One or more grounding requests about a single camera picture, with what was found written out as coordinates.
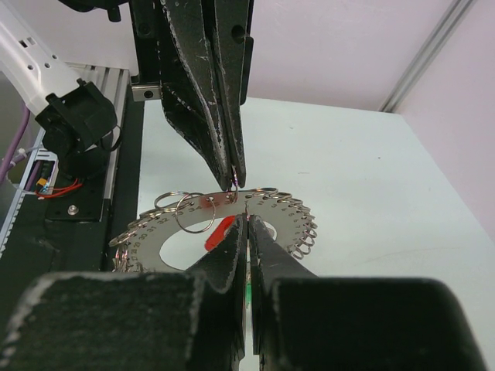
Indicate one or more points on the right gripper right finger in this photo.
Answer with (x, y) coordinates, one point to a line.
(305, 322)

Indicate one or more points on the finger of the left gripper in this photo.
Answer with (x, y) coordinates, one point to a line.
(227, 27)
(189, 91)

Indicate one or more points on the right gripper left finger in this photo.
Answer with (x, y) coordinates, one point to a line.
(193, 320)

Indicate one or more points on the red key tag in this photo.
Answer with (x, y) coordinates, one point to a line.
(217, 236)

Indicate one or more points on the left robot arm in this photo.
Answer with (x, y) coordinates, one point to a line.
(77, 118)

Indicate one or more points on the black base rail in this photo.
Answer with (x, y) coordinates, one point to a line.
(71, 233)

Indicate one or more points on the white cable duct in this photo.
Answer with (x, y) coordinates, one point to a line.
(34, 154)

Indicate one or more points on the left aluminium frame post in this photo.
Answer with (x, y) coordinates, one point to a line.
(430, 48)

